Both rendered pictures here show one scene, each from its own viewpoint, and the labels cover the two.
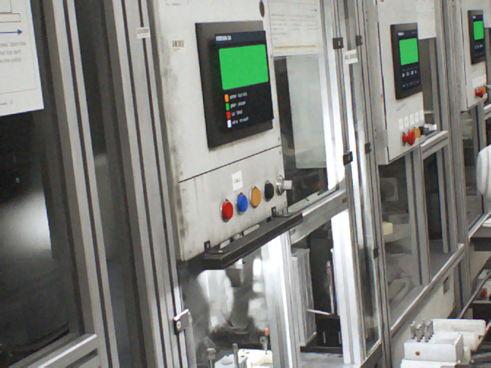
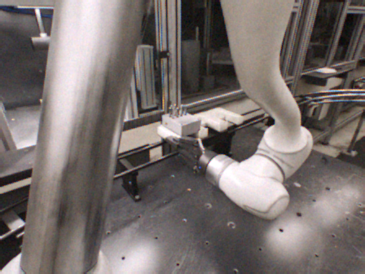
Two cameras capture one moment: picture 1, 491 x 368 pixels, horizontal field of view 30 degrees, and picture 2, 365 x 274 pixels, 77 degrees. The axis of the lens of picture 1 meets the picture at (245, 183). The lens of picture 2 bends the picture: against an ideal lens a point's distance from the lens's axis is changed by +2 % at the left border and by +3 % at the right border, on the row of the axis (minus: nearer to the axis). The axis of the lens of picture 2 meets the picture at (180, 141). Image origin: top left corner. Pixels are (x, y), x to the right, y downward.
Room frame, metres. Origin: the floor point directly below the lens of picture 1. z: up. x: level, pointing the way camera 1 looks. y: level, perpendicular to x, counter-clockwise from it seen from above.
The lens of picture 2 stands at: (1.49, -0.80, 1.26)
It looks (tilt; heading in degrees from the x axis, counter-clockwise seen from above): 28 degrees down; 27
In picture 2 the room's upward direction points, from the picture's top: straight up
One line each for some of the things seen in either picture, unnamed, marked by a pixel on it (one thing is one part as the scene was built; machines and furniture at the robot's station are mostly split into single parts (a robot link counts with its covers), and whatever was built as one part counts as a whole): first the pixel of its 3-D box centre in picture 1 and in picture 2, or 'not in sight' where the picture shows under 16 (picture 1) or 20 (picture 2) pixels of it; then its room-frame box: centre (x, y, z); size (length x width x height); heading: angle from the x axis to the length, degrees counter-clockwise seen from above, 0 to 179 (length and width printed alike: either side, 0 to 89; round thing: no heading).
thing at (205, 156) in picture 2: not in sight; (204, 160); (2.05, -0.59, 0.88); 0.09 x 0.07 x 0.08; 65
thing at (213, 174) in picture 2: not in sight; (222, 170); (2.02, -0.66, 0.88); 0.09 x 0.06 x 0.09; 155
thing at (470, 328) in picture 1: (446, 355); (201, 130); (2.32, -0.47, 0.84); 0.36 x 0.14 x 0.10; 155
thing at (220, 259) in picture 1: (254, 233); not in sight; (1.58, -0.01, 1.37); 0.36 x 0.04 x 0.04; 155
